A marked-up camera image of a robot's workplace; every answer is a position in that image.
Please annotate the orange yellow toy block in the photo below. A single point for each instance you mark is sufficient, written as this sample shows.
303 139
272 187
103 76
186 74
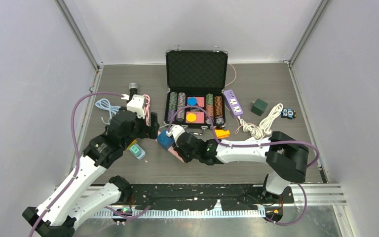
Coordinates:
222 134

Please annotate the black cylinder tube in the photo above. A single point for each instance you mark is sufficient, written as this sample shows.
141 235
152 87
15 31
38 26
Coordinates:
133 89

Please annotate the teal small cube adapter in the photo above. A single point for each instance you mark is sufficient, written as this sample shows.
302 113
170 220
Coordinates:
135 151

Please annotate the light blue power strip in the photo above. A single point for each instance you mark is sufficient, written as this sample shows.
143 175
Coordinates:
143 153

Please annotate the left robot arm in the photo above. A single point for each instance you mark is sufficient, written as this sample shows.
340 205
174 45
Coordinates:
63 212

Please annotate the blue owl toy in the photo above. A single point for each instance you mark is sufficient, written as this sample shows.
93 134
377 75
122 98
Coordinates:
288 113

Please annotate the dark green cube adapter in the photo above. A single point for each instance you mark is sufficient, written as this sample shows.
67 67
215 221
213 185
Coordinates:
258 107

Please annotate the pink power strip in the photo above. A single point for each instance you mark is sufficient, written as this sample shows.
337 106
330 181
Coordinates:
176 154

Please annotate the yellow round chip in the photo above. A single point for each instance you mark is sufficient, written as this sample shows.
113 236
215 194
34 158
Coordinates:
191 117

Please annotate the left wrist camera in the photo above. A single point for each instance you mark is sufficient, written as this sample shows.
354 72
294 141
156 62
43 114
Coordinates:
136 104

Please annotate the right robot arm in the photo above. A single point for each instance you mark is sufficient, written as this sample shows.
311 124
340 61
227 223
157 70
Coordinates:
285 156

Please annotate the blue cube socket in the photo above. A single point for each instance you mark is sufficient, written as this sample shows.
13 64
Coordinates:
164 141

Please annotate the blue round chip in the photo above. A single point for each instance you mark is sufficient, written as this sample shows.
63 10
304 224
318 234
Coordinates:
192 101

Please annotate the yellow cube adapter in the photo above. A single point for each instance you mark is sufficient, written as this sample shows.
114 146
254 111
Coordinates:
131 144

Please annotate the black poker chip case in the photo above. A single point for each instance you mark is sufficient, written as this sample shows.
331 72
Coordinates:
195 73

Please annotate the purple power strip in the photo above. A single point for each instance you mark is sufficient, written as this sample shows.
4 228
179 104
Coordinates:
233 104

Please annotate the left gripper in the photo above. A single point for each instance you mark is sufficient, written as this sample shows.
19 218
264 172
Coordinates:
149 132

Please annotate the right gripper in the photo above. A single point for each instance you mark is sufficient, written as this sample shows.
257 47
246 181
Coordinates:
180 152

